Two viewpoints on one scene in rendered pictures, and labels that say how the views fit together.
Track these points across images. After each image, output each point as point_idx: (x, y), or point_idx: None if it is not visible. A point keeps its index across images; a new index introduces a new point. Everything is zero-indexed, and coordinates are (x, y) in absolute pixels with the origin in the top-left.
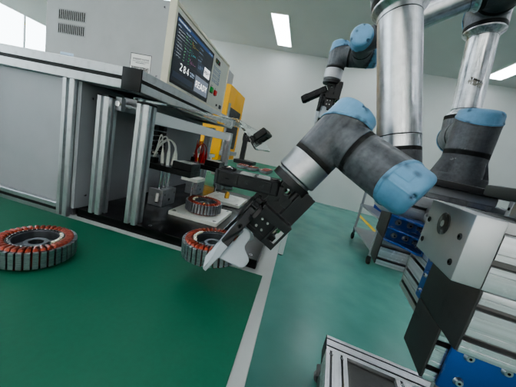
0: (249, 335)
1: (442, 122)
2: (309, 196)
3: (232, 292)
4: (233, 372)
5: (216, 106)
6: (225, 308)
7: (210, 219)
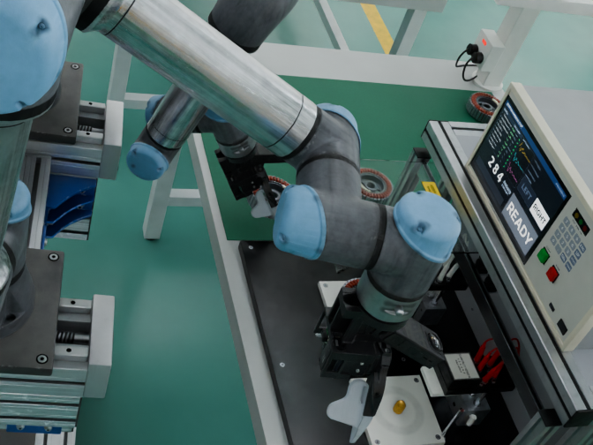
0: (209, 184)
1: (4, 291)
2: (219, 148)
3: (237, 210)
4: (207, 167)
5: (551, 309)
6: (233, 196)
7: (331, 286)
